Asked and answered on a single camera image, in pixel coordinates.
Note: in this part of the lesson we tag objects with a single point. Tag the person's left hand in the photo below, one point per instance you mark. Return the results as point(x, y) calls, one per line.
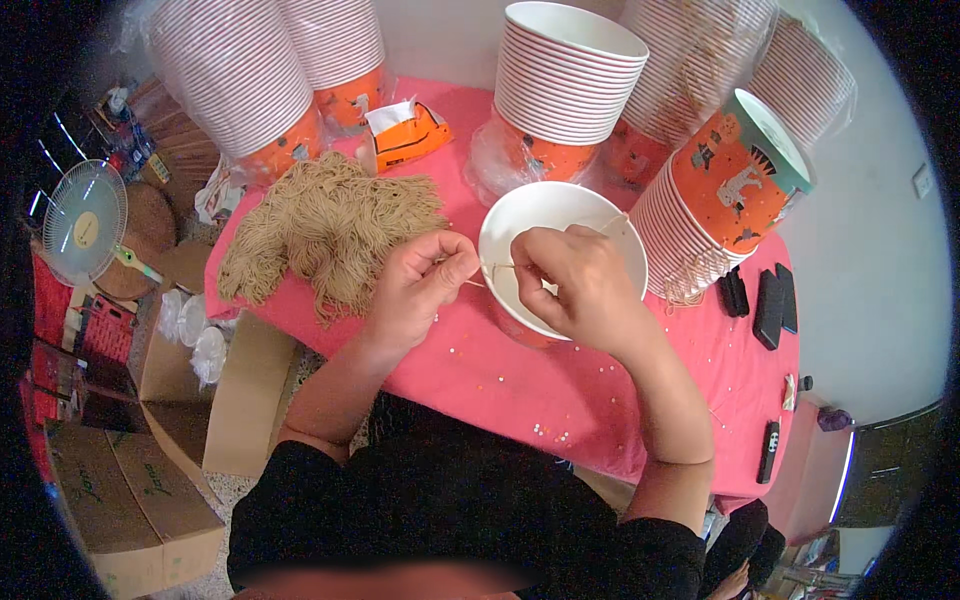
point(416, 296)

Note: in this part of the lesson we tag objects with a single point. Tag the person's right hand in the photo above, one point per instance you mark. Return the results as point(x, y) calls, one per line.
point(592, 292)

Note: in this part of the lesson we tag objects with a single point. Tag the white paper bowl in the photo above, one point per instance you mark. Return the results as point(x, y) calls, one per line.
point(555, 204)

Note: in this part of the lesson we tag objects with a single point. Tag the pink tablecloth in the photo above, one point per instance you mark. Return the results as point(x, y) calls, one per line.
point(510, 390)

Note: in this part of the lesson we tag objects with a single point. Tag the clear plastic wrap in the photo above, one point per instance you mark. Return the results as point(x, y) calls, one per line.
point(487, 169)

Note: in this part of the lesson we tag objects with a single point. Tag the scattered paper dots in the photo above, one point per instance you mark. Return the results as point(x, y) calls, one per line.
point(551, 433)

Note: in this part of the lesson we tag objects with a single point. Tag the orange tissue packet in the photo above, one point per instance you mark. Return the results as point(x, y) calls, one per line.
point(409, 135)

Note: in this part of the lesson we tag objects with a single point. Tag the black phone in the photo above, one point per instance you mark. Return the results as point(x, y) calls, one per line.
point(788, 300)
point(768, 309)

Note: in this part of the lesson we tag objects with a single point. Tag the open cardboard box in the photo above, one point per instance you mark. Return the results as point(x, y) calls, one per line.
point(247, 390)

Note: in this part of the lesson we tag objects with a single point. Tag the unwrapped paper bowl stack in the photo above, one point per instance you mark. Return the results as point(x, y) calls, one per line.
point(562, 82)

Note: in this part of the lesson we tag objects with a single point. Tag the person's body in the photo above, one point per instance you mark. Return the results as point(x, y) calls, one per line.
point(450, 510)

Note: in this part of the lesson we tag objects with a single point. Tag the small beige wrapper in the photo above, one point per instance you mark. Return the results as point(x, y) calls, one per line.
point(788, 393)

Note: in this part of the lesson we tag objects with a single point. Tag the stack of clear plastic lids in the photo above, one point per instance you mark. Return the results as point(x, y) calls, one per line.
point(196, 341)

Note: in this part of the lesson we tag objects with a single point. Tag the small black cap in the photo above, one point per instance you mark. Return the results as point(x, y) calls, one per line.
point(805, 382)

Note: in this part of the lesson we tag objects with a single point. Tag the black remote control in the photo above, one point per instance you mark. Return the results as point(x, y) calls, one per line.
point(768, 451)

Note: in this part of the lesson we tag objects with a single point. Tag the purple object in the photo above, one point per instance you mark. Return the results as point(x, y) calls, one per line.
point(834, 418)

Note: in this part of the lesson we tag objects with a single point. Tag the tall wrapped paper bowl stack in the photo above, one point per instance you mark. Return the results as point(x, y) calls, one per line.
point(232, 82)

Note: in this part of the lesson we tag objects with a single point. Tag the person's legs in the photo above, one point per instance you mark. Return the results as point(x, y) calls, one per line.
point(739, 544)

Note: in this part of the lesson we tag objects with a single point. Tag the red plastic basket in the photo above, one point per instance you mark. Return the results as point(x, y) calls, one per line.
point(105, 334)

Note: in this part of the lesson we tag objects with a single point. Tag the cluttered shelf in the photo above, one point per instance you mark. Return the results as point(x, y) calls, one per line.
point(142, 135)

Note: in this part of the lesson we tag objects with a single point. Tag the white electric fan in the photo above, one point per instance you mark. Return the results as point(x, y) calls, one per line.
point(82, 223)

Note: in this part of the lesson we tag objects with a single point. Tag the dark cabinet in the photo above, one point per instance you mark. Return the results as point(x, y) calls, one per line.
point(889, 469)

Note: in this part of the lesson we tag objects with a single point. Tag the closed cardboard box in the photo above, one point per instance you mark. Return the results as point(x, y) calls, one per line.
point(127, 502)

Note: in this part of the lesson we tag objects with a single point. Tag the floor clutter heap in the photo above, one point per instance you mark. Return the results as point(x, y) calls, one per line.
point(821, 566)

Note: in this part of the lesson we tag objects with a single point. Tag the white wall switch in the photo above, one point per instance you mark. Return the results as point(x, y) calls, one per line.
point(922, 181)

